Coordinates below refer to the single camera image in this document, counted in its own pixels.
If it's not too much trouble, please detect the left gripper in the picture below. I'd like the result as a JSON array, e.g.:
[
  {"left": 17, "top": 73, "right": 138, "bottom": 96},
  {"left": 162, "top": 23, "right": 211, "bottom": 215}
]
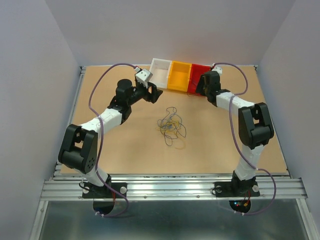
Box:
[{"left": 127, "top": 81, "right": 163, "bottom": 107}]

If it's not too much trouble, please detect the wire bundle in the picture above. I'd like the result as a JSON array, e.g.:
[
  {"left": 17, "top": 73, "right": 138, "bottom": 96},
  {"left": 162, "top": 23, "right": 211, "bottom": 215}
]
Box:
[{"left": 156, "top": 106, "right": 188, "bottom": 151}]

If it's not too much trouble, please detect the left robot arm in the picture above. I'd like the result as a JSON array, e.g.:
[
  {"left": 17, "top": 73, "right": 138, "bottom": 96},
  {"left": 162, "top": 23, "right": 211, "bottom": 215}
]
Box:
[{"left": 58, "top": 79, "right": 163, "bottom": 197}]

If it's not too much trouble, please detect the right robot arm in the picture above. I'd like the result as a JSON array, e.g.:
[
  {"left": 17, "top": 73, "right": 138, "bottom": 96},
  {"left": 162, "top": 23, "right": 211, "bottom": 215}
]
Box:
[{"left": 195, "top": 71, "right": 275, "bottom": 198}]

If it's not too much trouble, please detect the white plastic bin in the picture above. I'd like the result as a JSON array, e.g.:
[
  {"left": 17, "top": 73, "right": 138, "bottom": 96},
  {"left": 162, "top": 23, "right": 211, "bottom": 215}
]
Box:
[{"left": 149, "top": 58, "right": 172, "bottom": 89}]

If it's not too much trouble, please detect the yellow plastic bin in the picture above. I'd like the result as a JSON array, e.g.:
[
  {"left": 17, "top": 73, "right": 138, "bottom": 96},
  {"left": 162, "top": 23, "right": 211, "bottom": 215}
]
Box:
[{"left": 167, "top": 61, "right": 192, "bottom": 93}]

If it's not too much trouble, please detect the red plastic bin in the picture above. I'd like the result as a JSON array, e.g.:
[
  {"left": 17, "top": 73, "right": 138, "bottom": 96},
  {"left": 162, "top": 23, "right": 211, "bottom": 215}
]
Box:
[{"left": 186, "top": 63, "right": 211, "bottom": 97}]

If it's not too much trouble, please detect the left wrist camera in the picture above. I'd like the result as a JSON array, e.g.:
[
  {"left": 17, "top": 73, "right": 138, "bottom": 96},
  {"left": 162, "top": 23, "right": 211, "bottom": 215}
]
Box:
[{"left": 134, "top": 66, "right": 153, "bottom": 88}]

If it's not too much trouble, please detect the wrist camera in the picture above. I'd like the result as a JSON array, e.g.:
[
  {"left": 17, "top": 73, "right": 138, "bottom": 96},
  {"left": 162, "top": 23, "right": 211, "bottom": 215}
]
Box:
[
  {"left": 134, "top": 66, "right": 153, "bottom": 88},
  {"left": 210, "top": 63, "right": 223, "bottom": 75}
]

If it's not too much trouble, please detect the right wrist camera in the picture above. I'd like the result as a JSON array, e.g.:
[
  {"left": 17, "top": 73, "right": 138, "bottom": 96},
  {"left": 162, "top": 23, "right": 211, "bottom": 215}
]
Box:
[{"left": 210, "top": 63, "right": 223, "bottom": 75}]

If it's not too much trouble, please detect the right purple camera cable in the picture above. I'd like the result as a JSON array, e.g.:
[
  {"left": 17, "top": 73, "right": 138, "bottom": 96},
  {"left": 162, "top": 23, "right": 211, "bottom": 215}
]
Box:
[{"left": 212, "top": 62, "right": 277, "bottom": 216}]

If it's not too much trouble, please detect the purple camera cable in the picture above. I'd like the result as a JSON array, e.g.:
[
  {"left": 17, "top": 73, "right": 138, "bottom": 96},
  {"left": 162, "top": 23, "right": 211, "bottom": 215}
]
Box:
[
  {"left": 212, "top": 62, "right": 277, "bottom": 216},
  {"left": 88, "top": 62, "right": 141, "bottom": 219}
]

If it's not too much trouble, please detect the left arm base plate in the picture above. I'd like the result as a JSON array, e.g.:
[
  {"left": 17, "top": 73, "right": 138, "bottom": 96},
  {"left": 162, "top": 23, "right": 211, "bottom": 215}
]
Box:
[{"left": 78, "top": 182, "right": 128, "bottom": 199}]

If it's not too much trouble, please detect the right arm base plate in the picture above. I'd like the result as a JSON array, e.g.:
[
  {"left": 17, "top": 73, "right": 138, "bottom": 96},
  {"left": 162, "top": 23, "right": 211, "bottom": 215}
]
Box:
[{"left": 211, "top": 181, "right": 261, "bottom": 198}]

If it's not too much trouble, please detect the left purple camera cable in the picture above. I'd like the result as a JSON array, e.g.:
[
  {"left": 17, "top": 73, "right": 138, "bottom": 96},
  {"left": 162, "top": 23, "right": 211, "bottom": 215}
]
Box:
[{"left": 88, "top": 62, "right": 141, "bottom": 219}]

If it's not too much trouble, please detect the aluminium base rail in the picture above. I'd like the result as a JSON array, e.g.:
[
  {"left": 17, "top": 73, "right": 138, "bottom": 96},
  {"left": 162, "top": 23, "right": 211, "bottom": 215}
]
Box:
[{"left": 40, "top": 174, "right": 308, "bottom": 202}]

